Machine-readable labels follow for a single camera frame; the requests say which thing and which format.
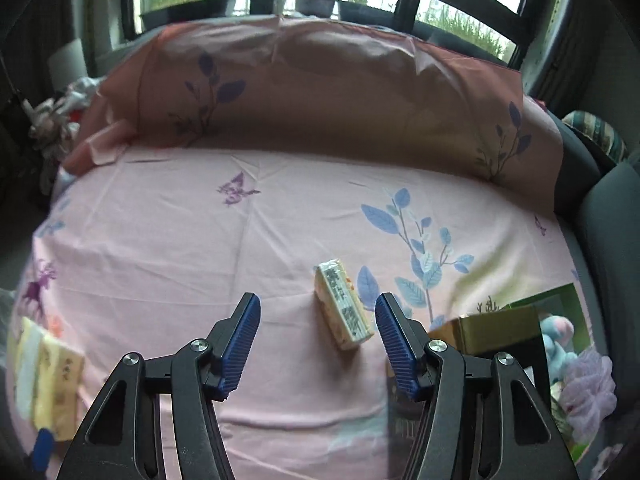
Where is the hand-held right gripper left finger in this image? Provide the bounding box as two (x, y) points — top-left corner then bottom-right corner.
(56, 292), (262, 480)

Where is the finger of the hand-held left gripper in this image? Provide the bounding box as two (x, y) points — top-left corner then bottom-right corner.
(31, 427), (55, 473)

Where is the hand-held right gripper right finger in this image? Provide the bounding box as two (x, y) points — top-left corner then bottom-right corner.
(375, 292), (578, 480)

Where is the yellow tissue pack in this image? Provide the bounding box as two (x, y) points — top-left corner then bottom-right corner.
(12, 317), (86, 443)

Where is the pastel blue pink stuffed toy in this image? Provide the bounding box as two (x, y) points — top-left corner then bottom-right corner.
(537, 312), (583, 386)

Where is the purple mesh bath pouf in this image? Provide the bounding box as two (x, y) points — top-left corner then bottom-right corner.
(557, 347), (617, 443)

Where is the grey sofa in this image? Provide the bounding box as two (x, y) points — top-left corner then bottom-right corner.
(550, 105), (640, 321)

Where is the pink leaf print pillow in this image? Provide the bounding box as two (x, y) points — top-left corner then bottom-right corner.
(62, 15), (563, 218)

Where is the pile of clothes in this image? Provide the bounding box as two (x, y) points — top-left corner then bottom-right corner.
(27, 77), (106, 161)

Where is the striped cushion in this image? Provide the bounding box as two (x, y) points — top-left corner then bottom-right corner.
(562, 110), (628, 161)

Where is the white cylindrical appliance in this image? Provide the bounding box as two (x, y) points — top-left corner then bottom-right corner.
(47, 37), (87, 86)

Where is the potted plant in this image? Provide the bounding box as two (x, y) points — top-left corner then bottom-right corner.
(337, 0), (396, 23)
(295, 0), (338, 18)

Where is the long black grass planter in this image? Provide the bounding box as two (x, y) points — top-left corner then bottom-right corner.
(140, 0), (236, 31)

